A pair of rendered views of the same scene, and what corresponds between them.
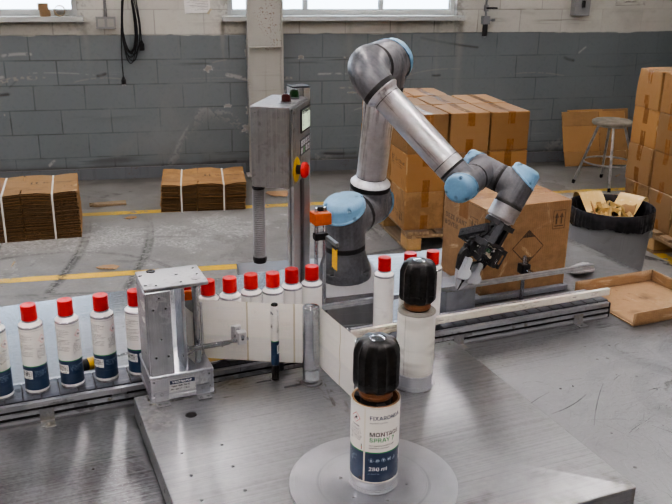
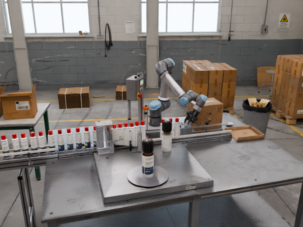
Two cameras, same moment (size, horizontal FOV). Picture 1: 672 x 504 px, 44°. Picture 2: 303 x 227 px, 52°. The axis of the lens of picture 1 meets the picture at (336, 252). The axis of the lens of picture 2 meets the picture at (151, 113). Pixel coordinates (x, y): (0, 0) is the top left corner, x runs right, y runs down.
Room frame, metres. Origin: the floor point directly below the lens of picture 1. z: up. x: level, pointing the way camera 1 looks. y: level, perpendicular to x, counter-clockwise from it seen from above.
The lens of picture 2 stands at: (-0.73, -0.35, 2.10)
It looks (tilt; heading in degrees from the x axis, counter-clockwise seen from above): 20 degrees down; 7
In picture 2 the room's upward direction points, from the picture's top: straight up
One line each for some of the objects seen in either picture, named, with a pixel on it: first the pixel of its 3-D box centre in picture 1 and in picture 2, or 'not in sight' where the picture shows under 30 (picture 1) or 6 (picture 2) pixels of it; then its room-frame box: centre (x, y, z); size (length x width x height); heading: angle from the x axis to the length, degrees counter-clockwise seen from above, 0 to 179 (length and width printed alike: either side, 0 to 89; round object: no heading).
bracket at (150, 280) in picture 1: (171, 277); (103, 123); (1.65, 0.35, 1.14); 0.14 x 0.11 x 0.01; 113
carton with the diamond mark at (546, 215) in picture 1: (504, 235); (204, 113); (2.44, -0.52, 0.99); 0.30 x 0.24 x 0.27; 112
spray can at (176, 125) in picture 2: (431, 287); (176, 128); (2.00, -0.25, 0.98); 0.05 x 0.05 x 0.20
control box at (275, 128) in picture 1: (281, 140); (135, 88); (1.94, 0.13, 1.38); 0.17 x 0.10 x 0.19; 168
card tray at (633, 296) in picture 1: (643, 296); (244, 133); (2.28, -0.92, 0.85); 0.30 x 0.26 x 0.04; 113
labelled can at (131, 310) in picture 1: (137, 331); (95, 136); (1.71, 0.45, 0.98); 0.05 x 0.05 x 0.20
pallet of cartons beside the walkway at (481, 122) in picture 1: (436, 162); (206, 85); (5.72, -0.71, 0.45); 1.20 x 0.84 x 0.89; 14
